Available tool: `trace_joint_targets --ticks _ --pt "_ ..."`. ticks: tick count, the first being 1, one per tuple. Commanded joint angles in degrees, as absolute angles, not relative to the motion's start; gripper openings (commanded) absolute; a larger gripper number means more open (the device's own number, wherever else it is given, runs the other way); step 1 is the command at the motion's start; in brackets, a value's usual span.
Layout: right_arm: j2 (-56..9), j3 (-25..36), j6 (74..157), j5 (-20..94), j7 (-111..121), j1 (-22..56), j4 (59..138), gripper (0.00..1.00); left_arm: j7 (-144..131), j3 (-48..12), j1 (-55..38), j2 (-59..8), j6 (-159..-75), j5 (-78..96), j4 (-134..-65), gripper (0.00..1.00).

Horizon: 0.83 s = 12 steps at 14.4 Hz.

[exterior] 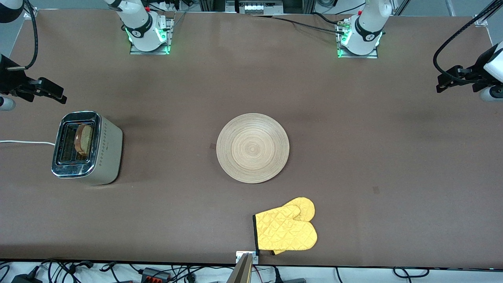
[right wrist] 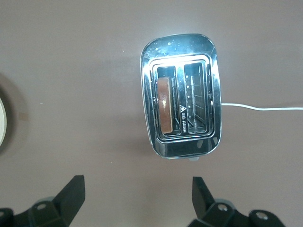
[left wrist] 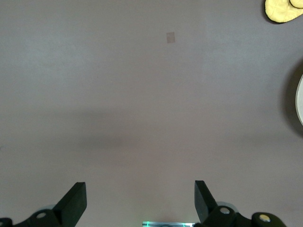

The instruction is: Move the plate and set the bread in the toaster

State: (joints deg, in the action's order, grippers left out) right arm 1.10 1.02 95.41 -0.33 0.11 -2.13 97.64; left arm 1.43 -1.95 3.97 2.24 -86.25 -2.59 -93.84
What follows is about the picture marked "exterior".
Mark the metal table corner bracket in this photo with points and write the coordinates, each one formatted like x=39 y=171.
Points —
x=30 y=13
x=480 y=21

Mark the bread slice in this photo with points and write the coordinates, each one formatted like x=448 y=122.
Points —
x=83 y=139

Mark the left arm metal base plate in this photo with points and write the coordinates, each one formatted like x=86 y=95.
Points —
x=355 y=56

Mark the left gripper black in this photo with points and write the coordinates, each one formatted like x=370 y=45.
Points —
x=474 y=73

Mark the black power adapter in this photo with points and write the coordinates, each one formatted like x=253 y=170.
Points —
x=25 y=280

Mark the silver two-slot toaster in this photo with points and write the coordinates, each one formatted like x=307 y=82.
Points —
x=106 y=153

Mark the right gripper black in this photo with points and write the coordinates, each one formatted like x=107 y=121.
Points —
x=11 y=79

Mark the yellow quilted oven mitt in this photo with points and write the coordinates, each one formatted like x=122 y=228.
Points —
x=287 y=234
x=308 y=206

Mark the round wooden plate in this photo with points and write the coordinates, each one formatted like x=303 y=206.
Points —
x=267 y=149

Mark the small metal mounting bracket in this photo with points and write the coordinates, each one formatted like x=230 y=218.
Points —
x=239 y=256

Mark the grey electrical box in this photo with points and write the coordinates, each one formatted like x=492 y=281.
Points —
x=255 y=8

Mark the aluminium profile bar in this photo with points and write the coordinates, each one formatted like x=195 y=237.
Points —
x=241 y=273

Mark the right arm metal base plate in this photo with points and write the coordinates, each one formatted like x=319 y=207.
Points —
x=149 y=52

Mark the black and orange adapter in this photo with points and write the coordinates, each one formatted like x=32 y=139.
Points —
x=155 y=274

